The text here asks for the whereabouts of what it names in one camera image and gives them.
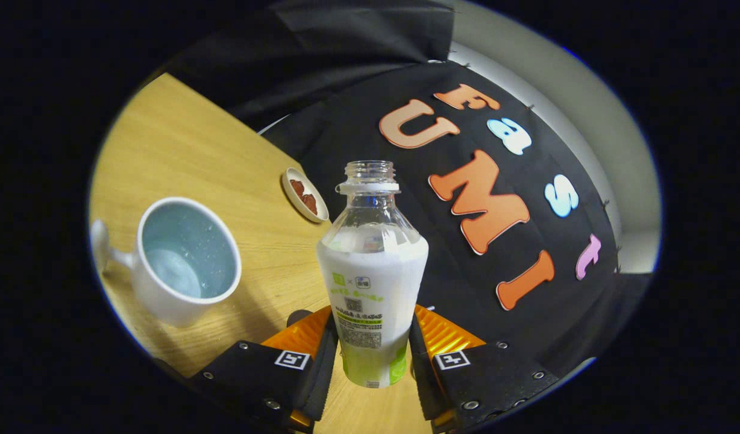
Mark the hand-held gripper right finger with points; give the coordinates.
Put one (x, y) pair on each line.
(424, 380)

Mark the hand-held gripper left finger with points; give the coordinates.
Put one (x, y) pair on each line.
(322, 380)

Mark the dark brown round coaster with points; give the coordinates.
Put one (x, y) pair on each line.
(297, 317)

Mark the clear juice bottle white label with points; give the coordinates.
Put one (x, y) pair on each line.
(370, 283)

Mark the black backdrop cloth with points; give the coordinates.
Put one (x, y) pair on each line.
(557, 313)

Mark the oval dish with red snacks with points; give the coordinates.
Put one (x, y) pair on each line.
(305, 195)

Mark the wooden table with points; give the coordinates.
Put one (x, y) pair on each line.
(213, 163)

